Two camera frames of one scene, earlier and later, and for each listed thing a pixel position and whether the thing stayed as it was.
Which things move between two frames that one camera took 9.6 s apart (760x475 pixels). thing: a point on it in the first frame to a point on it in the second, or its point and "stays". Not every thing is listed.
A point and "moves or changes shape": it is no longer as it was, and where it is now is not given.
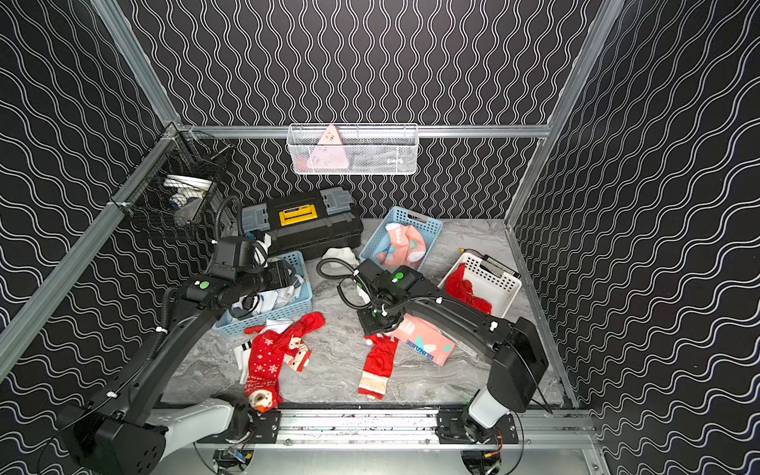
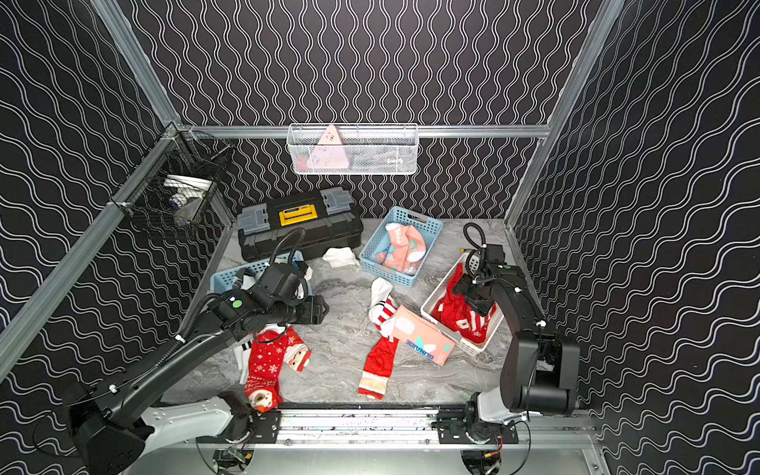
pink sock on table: x=425 y=338 stays
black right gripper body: x=374 y=319 to x=475 y=297
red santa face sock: x=297 y=353 moves or changes shape
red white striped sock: x=379 y=364 stays
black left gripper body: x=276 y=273 to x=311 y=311
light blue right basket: x=405 y=238 stays
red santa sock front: x=262 y=389 stays
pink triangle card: x=329 y=153 stays
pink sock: x=406 y=248 stays
